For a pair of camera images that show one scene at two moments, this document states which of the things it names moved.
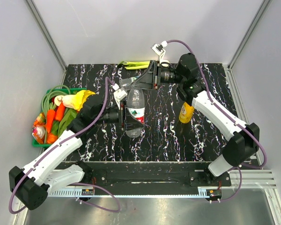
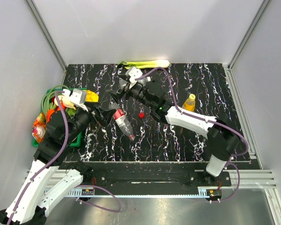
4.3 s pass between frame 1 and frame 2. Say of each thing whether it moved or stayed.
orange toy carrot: stayed
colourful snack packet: stayed
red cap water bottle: moved
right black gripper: moved
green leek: stayed
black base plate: stayed
